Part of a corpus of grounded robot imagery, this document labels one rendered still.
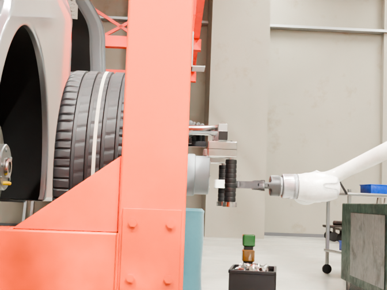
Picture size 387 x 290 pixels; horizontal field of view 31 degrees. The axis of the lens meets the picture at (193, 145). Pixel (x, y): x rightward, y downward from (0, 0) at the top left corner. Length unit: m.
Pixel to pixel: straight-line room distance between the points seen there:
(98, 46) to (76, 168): 3.69
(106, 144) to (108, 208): 0.35
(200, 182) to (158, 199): 0.60
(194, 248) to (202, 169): 0.27
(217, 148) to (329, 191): 0.54
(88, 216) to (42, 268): 0.16
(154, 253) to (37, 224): 0.29
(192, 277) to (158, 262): 0.50
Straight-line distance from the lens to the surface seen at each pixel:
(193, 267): 2.17
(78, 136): 2.03
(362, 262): 5.93
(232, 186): 2.14
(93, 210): 1.70
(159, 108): 1.69
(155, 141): 1.68
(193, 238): 2.16
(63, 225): 1.72
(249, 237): 2.31
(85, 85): 2.15
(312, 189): 2.48
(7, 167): 2.31
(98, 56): 5.68
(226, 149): 2.13
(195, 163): 2.27
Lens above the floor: 0.76
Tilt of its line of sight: 5 degrees up
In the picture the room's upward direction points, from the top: 2 degrees clockwise
